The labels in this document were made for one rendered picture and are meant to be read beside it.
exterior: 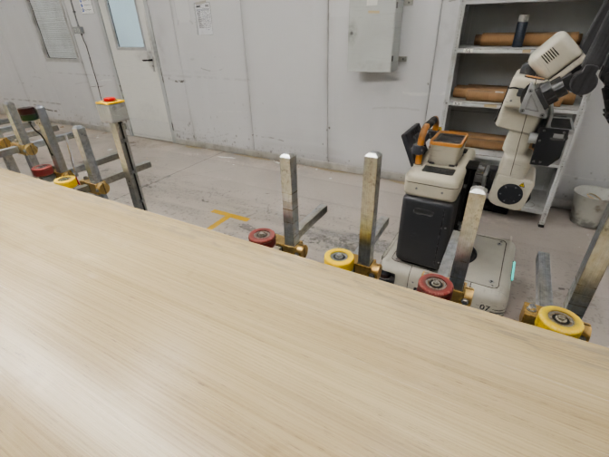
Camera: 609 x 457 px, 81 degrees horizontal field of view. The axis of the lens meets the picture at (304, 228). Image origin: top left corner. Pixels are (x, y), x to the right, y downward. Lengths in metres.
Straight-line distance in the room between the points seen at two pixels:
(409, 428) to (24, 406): 0.63
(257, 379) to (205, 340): 0.15
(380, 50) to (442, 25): 0.52
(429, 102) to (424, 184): 1.86
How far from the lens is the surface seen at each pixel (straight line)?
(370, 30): 3.43
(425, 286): 0.89
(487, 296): 2.00
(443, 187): 1.78
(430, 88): 3.56
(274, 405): 0.66
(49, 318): 0.98
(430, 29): 3.54
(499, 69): 3.47
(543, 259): 1.27
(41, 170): 2.00
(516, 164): 1.88
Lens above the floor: 1.45
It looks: 30 degrees down
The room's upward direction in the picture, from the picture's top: 2 degrees counter-clockwise
